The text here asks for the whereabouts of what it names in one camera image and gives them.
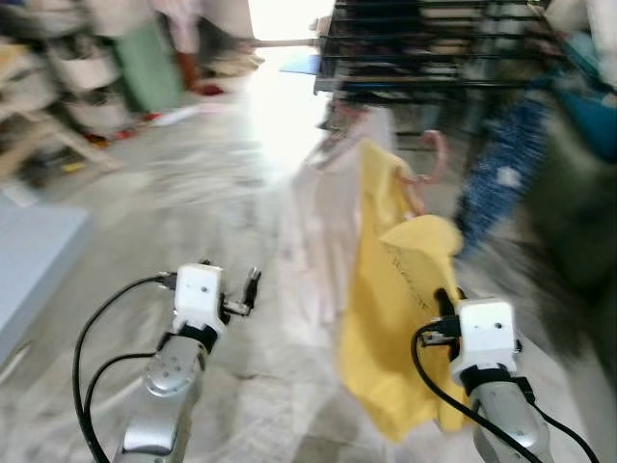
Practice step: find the pale pink shirt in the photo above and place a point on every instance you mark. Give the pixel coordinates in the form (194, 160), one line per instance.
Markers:
(328, 231)

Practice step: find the blue plaid shirt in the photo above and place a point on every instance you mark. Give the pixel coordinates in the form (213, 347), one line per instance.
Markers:
(501, 174)

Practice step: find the pink plastic hanger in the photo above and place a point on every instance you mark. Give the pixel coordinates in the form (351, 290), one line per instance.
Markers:
(442, 154)

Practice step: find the green plastic bin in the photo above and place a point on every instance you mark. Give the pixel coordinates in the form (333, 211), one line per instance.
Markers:
(145, 63)

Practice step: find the black metal drying rack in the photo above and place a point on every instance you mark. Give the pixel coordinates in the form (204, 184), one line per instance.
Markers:
(434, 58)

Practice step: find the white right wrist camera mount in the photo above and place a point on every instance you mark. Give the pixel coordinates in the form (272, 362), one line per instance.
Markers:
(485, 333)

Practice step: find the yellow printed t-shirt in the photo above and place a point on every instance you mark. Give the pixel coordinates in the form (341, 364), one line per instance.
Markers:
(395, 309)

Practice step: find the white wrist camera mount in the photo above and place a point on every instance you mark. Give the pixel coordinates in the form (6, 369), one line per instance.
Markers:
(198, 289)
(485, 333)

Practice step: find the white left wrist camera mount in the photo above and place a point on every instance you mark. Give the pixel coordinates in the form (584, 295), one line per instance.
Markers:
(198, 289)

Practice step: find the light blue folding table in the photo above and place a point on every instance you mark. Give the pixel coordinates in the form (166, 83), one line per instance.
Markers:
(29, 260)

